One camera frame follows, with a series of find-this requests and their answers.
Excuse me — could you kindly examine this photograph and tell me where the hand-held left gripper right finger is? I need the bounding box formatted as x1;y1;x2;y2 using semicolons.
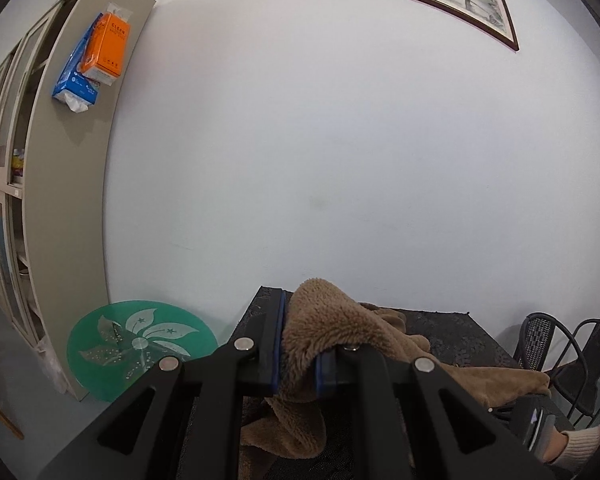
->
315;346;557;480

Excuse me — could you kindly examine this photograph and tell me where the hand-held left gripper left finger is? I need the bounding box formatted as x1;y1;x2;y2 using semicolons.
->
40;287;286;480

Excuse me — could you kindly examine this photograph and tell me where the brown fleece garment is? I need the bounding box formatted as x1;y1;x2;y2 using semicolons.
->
240;277;553;461

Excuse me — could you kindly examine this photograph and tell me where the person's right forearm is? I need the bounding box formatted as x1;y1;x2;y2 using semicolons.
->
555;422;600;474

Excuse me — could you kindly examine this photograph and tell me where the person's right hand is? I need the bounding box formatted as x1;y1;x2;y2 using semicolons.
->
542;430;572;465

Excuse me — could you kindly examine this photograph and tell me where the black dotted table cover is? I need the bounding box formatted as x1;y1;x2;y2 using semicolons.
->
230;285;522;480

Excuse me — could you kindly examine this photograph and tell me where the green round glass tabletop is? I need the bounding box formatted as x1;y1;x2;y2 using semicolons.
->
66;300;219;403

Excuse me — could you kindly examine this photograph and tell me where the clear plastic bag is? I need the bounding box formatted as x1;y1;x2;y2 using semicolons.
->
37;335;69;397

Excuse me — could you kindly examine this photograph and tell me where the beige cabinet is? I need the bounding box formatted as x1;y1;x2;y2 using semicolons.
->
0;0;157;403

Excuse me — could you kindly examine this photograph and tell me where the wooden chair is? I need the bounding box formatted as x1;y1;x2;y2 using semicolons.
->
0;385;24;441

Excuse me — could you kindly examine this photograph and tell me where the blue tissue pack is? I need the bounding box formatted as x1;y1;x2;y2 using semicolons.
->
51;12;104;114

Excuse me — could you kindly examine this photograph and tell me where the orange tissue pack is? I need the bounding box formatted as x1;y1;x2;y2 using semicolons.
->
77;2;132;86

